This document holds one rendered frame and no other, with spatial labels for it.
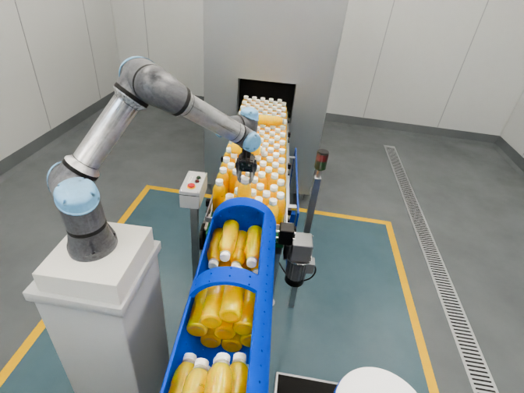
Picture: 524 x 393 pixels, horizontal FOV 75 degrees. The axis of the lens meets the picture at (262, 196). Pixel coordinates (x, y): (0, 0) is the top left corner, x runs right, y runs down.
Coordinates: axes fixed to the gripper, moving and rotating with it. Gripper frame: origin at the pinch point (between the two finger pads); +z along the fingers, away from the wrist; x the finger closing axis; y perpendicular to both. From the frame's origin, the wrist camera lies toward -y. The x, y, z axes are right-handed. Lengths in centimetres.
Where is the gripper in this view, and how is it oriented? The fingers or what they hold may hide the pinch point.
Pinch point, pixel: (245, 179)
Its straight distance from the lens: 163.1
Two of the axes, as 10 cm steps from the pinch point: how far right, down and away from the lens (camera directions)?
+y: -0.6, 5.6, -8.3
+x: 9.9, 1.1, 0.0
